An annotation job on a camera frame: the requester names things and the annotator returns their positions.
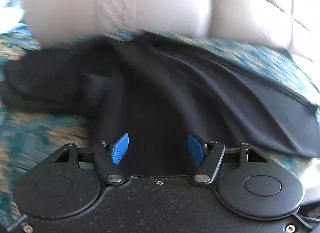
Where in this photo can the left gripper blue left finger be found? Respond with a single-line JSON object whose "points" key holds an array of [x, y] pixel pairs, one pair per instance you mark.
{"points": [[107, 156]]}

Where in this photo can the blue paisley sofa cover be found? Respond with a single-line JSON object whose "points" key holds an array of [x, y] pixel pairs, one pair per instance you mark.
{"points": [[27, 138]]}

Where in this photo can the black pants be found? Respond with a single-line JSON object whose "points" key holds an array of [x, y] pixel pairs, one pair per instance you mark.
{"points": [[159, 90]]}

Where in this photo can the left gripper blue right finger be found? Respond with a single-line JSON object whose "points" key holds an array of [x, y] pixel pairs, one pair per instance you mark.
{"points": [[207, 157]]}

